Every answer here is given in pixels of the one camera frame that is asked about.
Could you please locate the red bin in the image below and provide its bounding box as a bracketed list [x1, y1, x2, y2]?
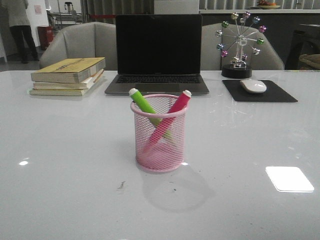
[37, 26, 54, 50]

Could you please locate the grey armchair left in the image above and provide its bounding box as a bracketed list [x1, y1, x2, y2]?
[39, 21, 118, 71]

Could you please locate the green marker pen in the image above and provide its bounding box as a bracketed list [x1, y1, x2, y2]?
[128, 88, 173, 141]

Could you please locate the white computer mouse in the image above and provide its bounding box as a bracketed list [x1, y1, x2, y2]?
[240, 79, 267, 94]

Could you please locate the pink marker pen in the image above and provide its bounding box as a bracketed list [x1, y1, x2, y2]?
[143, 90, 192, 153]

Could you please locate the middle cream book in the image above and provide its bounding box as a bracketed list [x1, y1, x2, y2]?
[33, 69, 104, 90]

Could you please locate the fruit bowl on counter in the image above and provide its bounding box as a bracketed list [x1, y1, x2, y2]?
[257, 0, 280, 10]

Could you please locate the grey open laptop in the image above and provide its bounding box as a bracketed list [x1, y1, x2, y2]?
[105, 14, 209, 95]

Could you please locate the grey armchair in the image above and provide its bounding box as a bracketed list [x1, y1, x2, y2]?
[39, 21, 118, 71]
[200, 23, 285, 71]

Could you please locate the ferris wheel desk ornament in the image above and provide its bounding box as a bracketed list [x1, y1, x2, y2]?
[215, 11, 267, 79]

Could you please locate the bottom pale green book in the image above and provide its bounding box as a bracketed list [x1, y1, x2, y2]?
[29, 79, 100, 96]

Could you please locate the person standing in background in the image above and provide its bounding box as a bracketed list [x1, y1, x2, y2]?
[0, 0, 39, 64]

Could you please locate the top yellow book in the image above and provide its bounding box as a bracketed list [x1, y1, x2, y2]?
[31, 57, 106, 83]

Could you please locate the grey armchair right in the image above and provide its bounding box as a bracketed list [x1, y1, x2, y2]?
[200, 23, 285, 71]

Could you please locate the black mouse pad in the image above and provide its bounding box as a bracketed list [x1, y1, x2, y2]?
[222, 79, 298, 103]

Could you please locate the pink mesh pen holder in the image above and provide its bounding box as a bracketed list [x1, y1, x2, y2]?
[130, 94, 188, 172]

